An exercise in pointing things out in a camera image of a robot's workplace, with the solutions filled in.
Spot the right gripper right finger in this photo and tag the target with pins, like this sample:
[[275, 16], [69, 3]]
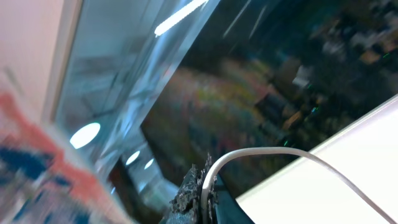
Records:
[[219, 206]]

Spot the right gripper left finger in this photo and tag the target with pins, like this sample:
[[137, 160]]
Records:
[[185, 206]]

